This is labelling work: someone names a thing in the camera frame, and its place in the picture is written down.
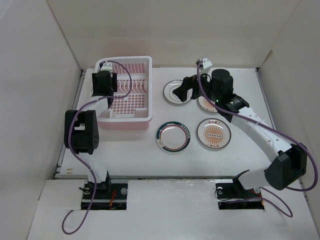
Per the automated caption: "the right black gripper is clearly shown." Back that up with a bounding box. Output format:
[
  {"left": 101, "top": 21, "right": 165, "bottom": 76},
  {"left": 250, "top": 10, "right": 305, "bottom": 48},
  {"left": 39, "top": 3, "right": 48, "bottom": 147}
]
[{"left": 172, "top": 68, "right": 221, "bottom": 103}]

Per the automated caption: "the white plate with flower emblem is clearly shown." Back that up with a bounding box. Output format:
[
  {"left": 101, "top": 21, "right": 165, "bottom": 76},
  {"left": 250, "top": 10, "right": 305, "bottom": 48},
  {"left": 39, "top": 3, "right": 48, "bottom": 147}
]
[{"left": 163, "top": 79, "right": 192, "bottom": 105}]

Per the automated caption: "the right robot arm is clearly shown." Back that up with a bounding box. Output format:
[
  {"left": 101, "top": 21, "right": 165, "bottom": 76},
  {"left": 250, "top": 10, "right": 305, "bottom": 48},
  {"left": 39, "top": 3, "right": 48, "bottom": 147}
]
[{"left": 172, "top": 69, "right": 308, "bottom": 197}]

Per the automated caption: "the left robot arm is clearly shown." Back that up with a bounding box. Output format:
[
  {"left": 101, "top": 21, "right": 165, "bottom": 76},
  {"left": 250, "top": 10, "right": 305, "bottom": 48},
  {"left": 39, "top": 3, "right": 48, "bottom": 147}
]
[{"left": 64, "top": 70, "right": 118, "bottom": 199}]

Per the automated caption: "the pink plastic dish rack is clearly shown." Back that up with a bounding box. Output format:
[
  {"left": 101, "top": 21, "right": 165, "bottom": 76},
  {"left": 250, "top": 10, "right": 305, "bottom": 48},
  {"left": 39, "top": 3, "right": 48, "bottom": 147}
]
[{"left": 94, "top": 56, "right": 152, "bottom": 131}]

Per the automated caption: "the upper orange sunburst plate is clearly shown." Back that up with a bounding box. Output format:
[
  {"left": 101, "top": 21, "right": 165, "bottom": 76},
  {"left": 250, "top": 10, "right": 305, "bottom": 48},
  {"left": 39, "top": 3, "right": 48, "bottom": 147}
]
[{"left": 197, "top": 96, "right": 219, "bottom": 114}]

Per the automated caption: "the orange sunburst plate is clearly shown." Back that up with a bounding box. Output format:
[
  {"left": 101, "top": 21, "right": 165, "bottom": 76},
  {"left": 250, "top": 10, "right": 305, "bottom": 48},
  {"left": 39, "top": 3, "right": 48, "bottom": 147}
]
[
  {"left": 196, "top": 118, "right": 232, "bottom": 150},
  {"left": 197, "top": 96, "right": 219, "bottom": 114}
]

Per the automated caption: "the lower orange sunburst plate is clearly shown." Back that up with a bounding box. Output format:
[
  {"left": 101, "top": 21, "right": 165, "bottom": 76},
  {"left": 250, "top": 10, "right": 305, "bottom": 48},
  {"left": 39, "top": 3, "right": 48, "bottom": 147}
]
[{"left": 196, "top": 118, "right": 232, "bottom": 150}]

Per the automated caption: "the white plate green red rim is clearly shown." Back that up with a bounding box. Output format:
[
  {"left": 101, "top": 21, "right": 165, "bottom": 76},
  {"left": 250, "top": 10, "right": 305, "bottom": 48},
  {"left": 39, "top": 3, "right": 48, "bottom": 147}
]
[{"left": 155, "top": 121, "right": 191, "bottom": 154}]

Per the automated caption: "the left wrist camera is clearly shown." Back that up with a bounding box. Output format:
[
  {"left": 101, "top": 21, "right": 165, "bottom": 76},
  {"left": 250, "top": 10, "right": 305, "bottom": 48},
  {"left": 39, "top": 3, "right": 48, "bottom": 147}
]
[{"left": 99, "top": 61, "right": 113, "bottom": 73}]

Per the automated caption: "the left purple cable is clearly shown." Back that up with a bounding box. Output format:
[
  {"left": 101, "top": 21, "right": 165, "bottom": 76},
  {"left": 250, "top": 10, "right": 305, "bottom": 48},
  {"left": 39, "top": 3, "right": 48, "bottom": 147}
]
[{"left": 61, "top": 60, "right": 133, "bottom": 236}]

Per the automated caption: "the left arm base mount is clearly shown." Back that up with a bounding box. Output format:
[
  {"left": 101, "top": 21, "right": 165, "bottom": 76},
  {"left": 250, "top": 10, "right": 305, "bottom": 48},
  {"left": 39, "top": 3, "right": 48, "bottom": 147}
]
[{"left": 79, "top": 182, "right": 128, "bottom": 211}]

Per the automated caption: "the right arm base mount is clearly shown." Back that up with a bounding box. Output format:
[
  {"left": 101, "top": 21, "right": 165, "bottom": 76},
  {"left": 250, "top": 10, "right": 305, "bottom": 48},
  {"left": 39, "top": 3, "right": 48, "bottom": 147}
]
[{"left": 214, "top": 182, "right": 265, "bottom": 210}]

